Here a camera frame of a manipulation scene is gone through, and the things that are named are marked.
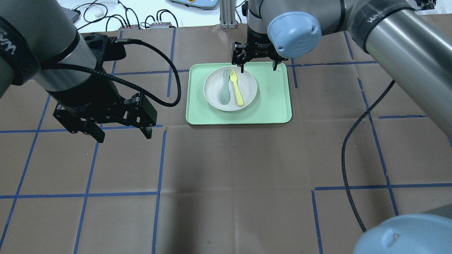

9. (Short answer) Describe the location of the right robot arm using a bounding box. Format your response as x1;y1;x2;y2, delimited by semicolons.
231;0;452;254

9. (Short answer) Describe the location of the black usb hub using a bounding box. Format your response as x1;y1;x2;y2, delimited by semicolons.
68;10;81;24

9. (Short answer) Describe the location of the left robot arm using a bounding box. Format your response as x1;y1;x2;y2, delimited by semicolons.
0;0;157;143

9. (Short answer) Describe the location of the teal plastic spoon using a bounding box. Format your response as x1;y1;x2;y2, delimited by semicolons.
219;68;231;105

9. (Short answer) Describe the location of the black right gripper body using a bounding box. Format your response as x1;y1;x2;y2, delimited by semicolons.
231;28;288;66

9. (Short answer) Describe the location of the teach pendant tablet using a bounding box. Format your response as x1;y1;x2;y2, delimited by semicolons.
170;0;219;10

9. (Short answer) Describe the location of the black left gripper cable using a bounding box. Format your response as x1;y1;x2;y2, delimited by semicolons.
42;38;182;108

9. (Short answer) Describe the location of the grey adapter box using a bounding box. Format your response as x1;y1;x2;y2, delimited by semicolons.
118;24;139;31
147;22;174;29

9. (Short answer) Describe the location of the light green tray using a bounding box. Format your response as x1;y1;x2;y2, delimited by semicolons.
186;62;292;125

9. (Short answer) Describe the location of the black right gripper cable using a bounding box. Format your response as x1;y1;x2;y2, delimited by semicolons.
341;79;396;233

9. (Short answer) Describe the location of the yellow plastic fork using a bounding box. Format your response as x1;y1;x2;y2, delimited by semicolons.
230;69;244;107

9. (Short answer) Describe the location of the white round plate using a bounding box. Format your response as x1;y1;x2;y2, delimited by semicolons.
203;66;258;111

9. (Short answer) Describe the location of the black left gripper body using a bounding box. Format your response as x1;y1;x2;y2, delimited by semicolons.
53;34;158;134

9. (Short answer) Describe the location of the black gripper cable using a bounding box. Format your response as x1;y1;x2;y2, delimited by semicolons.
42;38;182;108
341;79;396;233

